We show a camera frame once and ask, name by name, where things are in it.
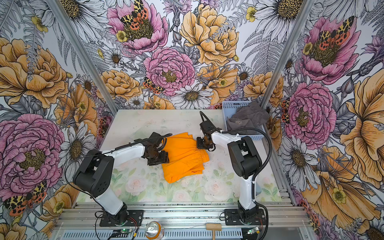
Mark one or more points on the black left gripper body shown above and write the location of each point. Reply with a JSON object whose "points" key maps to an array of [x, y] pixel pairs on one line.
{"points": [[157, 157]]}

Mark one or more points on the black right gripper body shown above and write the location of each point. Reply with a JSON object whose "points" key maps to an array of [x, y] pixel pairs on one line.
{"points": [[203, 143]]}

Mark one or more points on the orange drawstring shorts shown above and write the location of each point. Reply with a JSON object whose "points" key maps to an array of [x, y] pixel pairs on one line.
{"points": [[185, 159]]}

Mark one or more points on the grey garment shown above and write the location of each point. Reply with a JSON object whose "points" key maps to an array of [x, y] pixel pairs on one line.
{"points": [[249, 116]]}

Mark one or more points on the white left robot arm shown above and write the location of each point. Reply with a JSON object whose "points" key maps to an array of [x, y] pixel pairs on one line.
{"points": [[95, 174]]}

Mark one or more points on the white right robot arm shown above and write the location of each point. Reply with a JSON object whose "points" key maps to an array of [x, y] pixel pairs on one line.
{"points": [[245, 161]]}

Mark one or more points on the light blue perforated laundry basket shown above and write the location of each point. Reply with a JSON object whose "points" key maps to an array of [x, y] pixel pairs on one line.
{"points": [[229, 108]]}

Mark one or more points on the small wooden mallet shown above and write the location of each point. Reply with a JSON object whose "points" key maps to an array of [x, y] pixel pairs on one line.
{"points": [[213, 227]]}

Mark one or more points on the orange rimmed tape roll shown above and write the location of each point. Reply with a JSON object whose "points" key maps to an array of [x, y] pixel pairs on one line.
{"points": [[154, 231]]}

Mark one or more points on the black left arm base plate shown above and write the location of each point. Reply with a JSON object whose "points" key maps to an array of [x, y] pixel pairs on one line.
{"points": [[125, 218]]}

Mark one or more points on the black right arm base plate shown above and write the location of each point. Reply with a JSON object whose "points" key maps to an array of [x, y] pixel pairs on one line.
{"points": [[254, 217]]}

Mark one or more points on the aluminium front rail frame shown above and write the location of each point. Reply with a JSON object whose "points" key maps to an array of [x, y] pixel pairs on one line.
{"points": [[186, 221]]}

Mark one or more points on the aluminium frame corner post left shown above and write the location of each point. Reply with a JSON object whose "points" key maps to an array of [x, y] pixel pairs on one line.
{"points": [[76, 41]]}

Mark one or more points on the aluminium frame corner post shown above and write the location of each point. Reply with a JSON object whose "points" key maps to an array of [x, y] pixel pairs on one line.
{"points": [[291, 41], [76, 41]]}

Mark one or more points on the aluminium frame corner post right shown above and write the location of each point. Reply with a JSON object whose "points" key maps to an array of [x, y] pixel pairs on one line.
{"points": [[291, 41]]}

